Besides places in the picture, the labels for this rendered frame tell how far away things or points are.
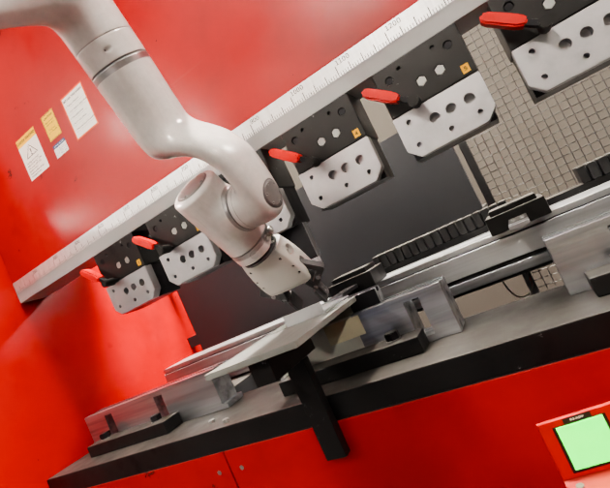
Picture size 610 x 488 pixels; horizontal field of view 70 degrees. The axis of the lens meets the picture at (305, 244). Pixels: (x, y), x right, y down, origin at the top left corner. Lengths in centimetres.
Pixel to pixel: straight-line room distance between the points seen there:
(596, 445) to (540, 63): 51
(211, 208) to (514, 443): 56
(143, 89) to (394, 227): 87
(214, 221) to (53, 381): 91
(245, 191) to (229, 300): 103
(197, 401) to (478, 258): 73
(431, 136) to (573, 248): 28
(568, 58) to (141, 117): 62
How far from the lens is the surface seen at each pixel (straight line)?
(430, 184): 132
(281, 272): 78
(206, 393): 110
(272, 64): 90
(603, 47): 79
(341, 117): 82
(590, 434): 55
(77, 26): 72
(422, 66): 80
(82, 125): 122
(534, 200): 99
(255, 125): 90
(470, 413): 74
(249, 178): 65
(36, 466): 143
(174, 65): 103
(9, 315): 148
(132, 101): 69
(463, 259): 106
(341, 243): 140
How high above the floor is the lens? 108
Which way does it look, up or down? 3 degrees up
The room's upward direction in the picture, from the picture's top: 25 degrees counter-clockwise
